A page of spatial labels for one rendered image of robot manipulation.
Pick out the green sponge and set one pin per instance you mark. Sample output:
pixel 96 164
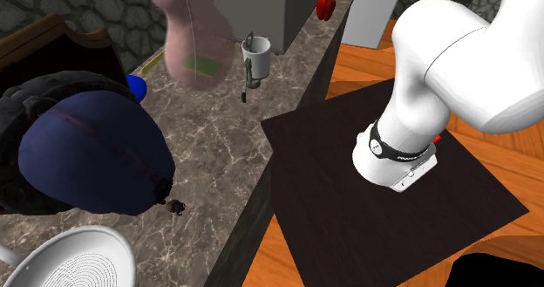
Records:
pixel 204 65

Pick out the pink translucent vase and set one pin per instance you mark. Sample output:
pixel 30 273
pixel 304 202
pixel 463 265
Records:
pixel 199 35

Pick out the white mug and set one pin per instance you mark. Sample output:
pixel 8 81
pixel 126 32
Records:
pixel 257 60

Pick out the grey green kitchen tool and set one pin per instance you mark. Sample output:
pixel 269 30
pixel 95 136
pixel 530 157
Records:
pixel 248 71

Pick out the dark wooden robot stand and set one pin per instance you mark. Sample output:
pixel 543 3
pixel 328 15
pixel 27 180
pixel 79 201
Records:
pixel 361 226

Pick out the dark wooden chair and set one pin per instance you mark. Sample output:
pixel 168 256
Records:
pixel 51 48

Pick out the red bell pepper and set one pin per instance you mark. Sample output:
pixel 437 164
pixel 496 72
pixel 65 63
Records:
pixel 325 7

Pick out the small brown figure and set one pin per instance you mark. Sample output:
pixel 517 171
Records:
pixel 175 207

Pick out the white refrigerator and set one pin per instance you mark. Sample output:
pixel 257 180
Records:
pixel 369 14

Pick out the white perforated colander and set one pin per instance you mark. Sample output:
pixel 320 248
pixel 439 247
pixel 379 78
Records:
pixel 80 260

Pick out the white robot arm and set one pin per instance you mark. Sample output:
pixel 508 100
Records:
pixel 463 69

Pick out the blue ball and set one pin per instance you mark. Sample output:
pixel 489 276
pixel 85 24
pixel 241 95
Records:
pixel 138 87

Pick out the grey cabinet box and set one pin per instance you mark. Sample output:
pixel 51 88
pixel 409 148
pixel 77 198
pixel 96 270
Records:
pixel 259 9

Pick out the dark blue rounded bag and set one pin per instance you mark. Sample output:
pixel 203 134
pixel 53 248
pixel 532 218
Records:
pixel 93 158

